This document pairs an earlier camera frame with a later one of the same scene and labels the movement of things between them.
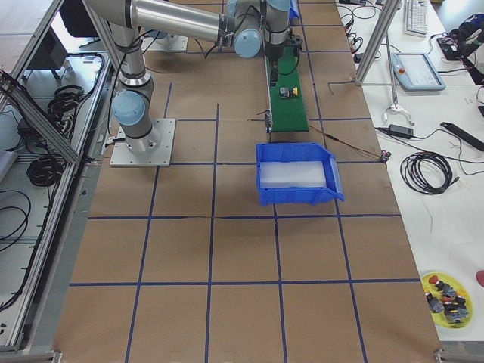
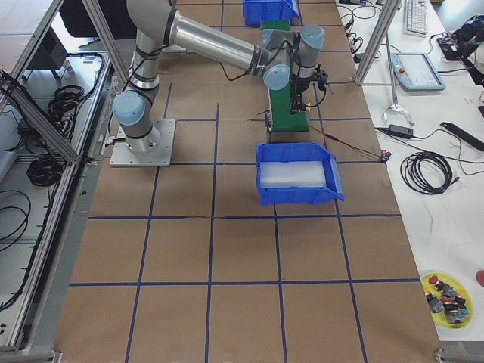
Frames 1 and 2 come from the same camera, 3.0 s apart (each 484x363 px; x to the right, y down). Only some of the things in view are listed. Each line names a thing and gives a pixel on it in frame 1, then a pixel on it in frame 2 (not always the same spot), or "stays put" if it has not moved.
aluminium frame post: [389, 11] stays put
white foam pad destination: [292, 174] stays put
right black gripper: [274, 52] to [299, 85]
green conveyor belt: [288, 114] stays put
